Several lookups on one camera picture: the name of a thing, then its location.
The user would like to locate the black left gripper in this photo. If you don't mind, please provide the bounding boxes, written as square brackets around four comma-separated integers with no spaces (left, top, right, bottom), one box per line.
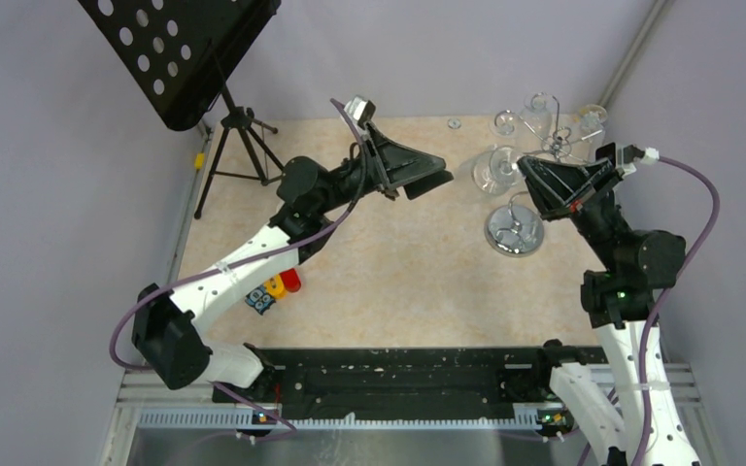
[316,120,454,215]

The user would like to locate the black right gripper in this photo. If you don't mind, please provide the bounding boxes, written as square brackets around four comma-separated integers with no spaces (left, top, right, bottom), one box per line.
[515,156,629,272]

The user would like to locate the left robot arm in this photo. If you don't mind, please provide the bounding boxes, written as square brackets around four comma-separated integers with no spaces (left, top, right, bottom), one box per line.
[131,123,454,401]

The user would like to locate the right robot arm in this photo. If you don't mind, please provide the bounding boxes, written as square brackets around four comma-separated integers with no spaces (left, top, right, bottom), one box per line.
[518,156,701,465]

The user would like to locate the etched wine glass far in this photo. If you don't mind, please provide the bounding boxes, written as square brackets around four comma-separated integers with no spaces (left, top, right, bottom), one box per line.
[521,92,560,140]

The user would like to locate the etched wine glass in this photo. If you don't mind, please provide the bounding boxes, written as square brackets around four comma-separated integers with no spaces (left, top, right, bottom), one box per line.
[578,104,608,146]
[521,92,560,140]

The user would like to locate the etched wine glass near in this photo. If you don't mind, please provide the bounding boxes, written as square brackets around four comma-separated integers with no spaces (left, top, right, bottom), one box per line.
[578,104,608,146]

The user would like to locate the red cylinder block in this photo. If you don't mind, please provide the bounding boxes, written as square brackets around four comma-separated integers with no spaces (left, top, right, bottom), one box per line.
[279,268,302,293]

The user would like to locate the yellow clamp left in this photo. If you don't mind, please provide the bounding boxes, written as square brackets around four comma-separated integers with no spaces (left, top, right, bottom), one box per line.
[193,152,205,171]

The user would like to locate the black perforated music stand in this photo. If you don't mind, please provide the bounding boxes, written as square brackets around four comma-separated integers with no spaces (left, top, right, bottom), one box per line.
[79,0,283,185]

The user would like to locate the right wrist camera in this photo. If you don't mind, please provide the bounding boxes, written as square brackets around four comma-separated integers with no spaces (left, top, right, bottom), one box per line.
[594,143,661,178]

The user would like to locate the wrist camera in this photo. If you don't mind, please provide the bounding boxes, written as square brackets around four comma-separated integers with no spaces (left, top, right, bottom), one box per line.
[594,143,661,178]
[344,95,377,130]

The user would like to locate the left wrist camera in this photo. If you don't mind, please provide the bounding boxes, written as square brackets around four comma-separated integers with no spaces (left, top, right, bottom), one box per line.
[344,95,377,130]

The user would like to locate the yellow ring block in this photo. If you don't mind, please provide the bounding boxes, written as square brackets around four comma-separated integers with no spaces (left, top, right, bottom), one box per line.
[263,275,288,301]

